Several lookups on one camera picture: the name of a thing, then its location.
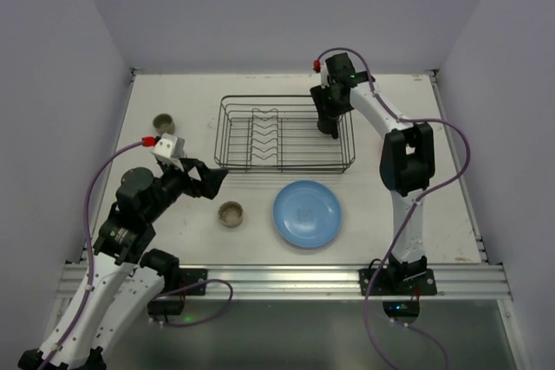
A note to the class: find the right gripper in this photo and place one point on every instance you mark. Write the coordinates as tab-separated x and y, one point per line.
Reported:
328	114

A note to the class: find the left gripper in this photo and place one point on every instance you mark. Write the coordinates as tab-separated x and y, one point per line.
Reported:
191	177

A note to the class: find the black cup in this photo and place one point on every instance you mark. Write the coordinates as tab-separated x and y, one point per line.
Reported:
328	125

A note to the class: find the speckled grey cup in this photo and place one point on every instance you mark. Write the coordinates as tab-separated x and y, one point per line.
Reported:
230	214

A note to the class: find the grey-green cup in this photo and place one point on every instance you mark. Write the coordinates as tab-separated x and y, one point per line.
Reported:
163	124

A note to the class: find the blue plate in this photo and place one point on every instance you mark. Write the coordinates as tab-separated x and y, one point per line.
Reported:
307	214

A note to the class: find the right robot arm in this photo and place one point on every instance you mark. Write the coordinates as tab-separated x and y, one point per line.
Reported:
407	160

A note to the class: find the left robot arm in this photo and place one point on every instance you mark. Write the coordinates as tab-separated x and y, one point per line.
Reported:
123	275

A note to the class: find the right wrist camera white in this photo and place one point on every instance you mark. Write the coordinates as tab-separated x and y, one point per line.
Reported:
319	67

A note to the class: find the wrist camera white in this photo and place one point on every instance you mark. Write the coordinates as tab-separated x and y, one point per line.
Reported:
319	67
170	150

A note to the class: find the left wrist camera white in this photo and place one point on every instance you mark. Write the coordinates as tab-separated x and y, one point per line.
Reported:
170	150

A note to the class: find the black wire dish rack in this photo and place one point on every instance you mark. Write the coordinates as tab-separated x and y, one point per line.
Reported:
278	133

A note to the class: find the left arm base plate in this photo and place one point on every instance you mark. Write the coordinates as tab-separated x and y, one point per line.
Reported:
184	282

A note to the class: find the aluminium rail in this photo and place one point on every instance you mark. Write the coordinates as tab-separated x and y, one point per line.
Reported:
463	281

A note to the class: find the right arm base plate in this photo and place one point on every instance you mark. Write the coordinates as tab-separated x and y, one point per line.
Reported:
388	284

